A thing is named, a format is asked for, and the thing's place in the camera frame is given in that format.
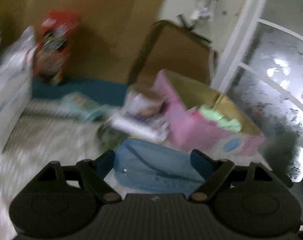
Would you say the blue plastic case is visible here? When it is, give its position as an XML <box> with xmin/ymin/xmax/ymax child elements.
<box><xmin>113</xmin><ymin>139</ymin><xmax>205</xmax><ymax>197</ymax></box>

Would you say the green cloth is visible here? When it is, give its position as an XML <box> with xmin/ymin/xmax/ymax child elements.
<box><xmin>199</xmin><ymin>105</ymin><xmax>242</xmax><ymax>133</ymax></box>

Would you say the teal packet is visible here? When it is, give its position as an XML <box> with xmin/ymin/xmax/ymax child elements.
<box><xmin>61</xmin><ymin>92</ymin><xmax>106</xmax><ymax>121</ymax></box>

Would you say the pink tin box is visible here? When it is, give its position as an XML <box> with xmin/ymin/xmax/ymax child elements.
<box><xmin>153</xmin><ymin>69</ymin><xmax>266</xmax><ymax>156</ymax></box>

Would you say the patterned beige tablecloth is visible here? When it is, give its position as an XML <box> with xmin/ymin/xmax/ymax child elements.
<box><xmin>0</xmin><ymin>100</ymin><xmax>132</xmax><ymax>240</ymax></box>

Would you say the round paper cup container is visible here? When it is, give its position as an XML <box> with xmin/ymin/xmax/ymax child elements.
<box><xmin>122</xmin><ymin>84</ymin><xmax>165</xmax><ymax>119</ymax></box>

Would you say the frosted glass window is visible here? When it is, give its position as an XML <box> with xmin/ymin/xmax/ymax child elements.
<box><xmin>212</xmin><ymin>0</ymin><xmax>303</xmax><ymax>183</ymax></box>

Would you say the large white tissue pack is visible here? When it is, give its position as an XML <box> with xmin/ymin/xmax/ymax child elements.
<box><xmin>0</xmin><ymin>26</ymin><xmax>36</xmax><ymax>153</ymax></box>

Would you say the red snack box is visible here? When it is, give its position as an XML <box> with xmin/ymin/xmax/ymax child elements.
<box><xmin>33</xmin><ymin>11</ymin><xmax>80</xmax><ymax>85</ymax></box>

